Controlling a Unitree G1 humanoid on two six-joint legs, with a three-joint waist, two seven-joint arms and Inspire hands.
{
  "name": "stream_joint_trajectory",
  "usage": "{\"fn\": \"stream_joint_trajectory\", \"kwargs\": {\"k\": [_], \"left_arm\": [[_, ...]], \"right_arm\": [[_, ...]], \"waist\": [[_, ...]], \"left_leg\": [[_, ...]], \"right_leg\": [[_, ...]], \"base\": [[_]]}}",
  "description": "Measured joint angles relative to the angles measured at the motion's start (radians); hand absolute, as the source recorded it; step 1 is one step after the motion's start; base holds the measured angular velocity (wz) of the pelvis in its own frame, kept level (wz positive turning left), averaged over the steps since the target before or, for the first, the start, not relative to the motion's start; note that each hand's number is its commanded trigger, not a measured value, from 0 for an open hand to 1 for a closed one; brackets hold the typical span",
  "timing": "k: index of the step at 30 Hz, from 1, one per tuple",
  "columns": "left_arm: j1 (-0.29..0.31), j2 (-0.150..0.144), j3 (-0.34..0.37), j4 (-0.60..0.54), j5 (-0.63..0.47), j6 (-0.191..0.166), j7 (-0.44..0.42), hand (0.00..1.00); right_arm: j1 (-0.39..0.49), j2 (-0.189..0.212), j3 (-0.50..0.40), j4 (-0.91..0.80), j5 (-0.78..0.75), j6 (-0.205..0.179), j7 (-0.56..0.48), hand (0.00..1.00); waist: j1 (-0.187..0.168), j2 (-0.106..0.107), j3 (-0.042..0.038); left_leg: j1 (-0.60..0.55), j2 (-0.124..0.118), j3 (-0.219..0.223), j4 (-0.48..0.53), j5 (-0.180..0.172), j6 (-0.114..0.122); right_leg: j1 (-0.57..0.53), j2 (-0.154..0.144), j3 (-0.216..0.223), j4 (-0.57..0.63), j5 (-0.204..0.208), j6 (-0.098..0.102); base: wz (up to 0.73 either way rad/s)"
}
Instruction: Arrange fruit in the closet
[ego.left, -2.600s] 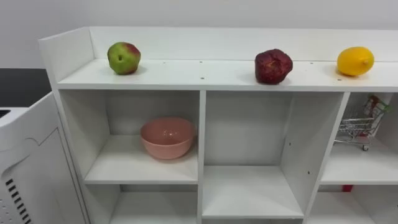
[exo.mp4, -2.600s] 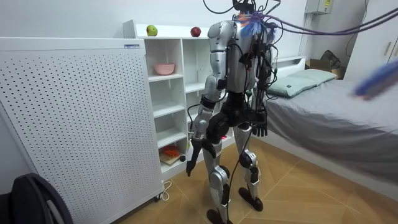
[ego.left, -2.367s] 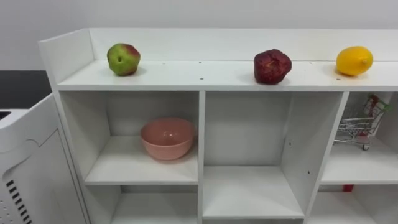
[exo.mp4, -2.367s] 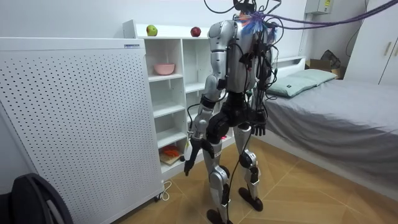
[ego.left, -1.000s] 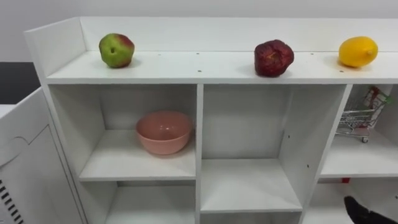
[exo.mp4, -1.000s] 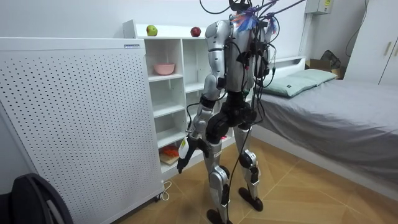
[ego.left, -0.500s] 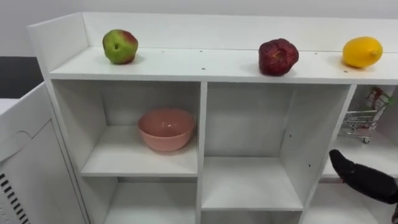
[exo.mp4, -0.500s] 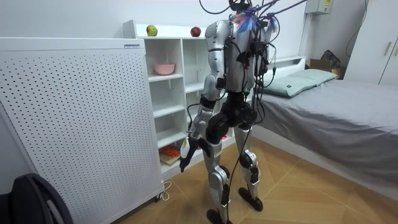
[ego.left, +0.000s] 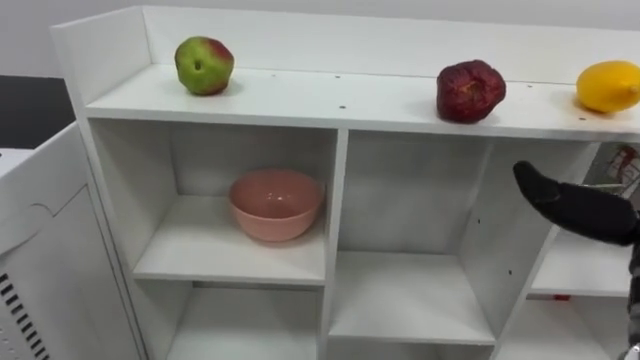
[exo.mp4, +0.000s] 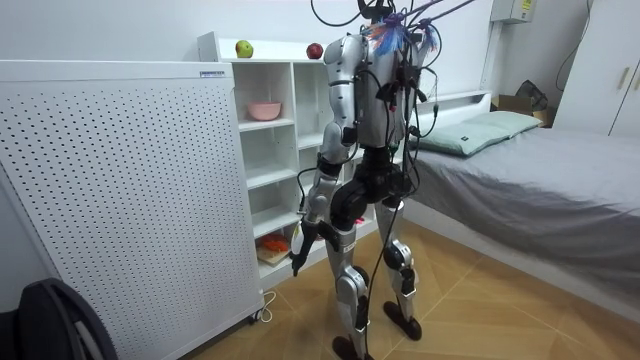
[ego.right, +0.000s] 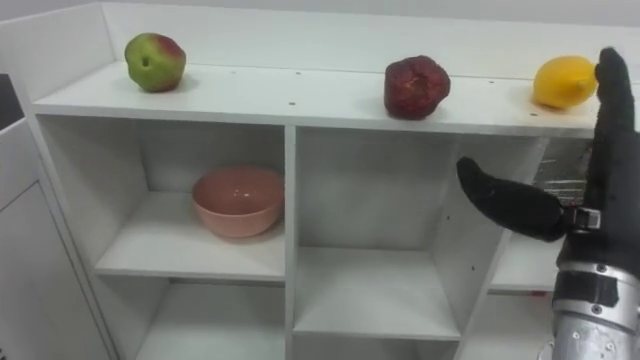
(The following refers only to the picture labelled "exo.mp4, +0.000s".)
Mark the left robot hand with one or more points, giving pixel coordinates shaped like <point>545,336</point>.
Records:
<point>303,245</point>

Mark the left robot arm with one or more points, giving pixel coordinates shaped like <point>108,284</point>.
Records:
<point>332,145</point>

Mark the orange soft toy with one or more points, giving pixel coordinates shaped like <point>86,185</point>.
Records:
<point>274,243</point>

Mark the wooden cutting board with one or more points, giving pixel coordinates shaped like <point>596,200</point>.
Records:
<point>272,255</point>

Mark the robot legs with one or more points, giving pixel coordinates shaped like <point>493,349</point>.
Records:
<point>350,280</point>

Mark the white shelf unit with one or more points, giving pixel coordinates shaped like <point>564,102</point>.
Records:
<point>272,150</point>

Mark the pink bowl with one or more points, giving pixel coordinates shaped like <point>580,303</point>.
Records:
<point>264,110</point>

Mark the robot body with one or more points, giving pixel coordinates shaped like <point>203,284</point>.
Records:
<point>375,100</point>

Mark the white perforated panel cabinet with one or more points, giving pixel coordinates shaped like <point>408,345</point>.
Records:
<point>125,200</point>

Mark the green pillow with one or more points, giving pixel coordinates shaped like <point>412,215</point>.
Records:
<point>505,121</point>
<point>460,138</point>

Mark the red apple soft toy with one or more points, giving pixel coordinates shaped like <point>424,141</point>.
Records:
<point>314,51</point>

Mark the green apple soft toy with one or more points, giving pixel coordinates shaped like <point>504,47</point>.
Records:
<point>244,49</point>

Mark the grey bed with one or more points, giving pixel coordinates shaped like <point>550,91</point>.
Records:
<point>540,200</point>

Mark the cardboard box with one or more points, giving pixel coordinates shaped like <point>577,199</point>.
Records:
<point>517,107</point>

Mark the black chair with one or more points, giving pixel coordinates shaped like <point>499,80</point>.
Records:
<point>50,325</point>

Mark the dark bag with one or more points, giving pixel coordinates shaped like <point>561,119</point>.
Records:
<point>532,94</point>

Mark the white wardrobe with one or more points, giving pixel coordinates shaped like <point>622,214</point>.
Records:
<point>600,70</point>

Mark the white wall box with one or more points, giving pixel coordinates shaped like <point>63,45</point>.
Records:
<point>512,10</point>

